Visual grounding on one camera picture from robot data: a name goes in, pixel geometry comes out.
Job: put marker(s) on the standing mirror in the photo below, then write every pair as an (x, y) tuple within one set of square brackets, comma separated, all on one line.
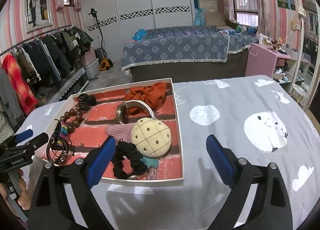
[(304, 77)]

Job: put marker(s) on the bed with blue cover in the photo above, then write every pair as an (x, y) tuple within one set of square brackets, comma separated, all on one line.
[(187, 53)]

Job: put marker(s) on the black scrunchie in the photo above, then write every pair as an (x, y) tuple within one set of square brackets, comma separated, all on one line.
[(127, 151)]

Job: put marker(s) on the metal clothes rack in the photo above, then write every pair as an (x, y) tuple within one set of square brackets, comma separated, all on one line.
[(48, 59)]

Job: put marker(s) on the person left hand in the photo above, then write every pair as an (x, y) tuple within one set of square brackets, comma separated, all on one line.
[(24, 200)]

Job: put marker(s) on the grey quilted coat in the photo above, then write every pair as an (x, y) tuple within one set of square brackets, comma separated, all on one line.
[(10, 102)]

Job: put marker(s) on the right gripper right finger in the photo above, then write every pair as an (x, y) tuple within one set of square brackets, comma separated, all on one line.
[(271, 207)]

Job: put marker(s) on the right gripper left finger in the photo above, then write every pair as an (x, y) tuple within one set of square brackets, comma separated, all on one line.
[(50, 208)]

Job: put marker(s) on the white sliding wardrobe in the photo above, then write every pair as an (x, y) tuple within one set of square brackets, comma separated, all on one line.
[(120, 19)]

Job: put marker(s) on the cream pineapple plush clip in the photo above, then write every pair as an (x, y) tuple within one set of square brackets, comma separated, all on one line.
[(151, 137)]

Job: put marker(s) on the plastic storage boxes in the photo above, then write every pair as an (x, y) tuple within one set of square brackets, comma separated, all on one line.
[(90, 63)]

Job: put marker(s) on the pink side table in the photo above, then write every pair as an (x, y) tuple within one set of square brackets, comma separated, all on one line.
[(263, 60)]

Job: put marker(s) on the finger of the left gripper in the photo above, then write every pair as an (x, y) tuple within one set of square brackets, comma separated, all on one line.
[(36, 142), (23, 135)]

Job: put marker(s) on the orange red coat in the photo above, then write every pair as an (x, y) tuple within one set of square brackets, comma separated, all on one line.
[(25, 96)]

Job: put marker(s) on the framed wedding photo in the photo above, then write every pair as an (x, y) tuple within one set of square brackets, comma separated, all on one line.
[(38, 14)]

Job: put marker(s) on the garment steamer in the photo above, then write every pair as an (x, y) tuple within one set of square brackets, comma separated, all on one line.
[(105, 63)]

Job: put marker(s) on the brick-pattern jewelry tray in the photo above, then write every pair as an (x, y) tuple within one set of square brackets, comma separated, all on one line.
[(101, 121)]

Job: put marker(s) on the orange fabric scrunchie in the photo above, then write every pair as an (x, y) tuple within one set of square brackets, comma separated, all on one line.
[(154, 96)]

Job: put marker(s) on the grey polar bear tablecloth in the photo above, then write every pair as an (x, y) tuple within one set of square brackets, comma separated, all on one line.
[(252, 116)]

